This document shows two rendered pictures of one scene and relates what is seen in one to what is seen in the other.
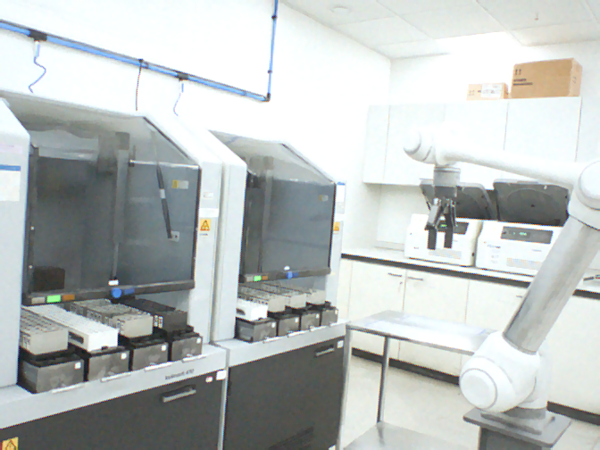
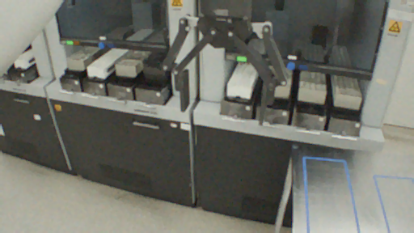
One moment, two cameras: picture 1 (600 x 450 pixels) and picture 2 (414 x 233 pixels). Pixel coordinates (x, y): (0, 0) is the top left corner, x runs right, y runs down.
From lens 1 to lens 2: 1.87 m
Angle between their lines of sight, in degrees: 70
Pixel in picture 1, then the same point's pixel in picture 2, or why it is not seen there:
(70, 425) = (81, 111)
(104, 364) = (90, 86)
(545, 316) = not seen: outside the picture
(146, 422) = (126, 130)
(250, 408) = (221, 162)
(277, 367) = (255, 145)
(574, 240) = not seen: outside the picture
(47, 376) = (64, 82)
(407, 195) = not seen: outside the picture
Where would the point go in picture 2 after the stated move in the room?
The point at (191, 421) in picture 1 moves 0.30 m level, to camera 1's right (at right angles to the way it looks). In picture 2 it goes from (162, 146) to (179, 187)
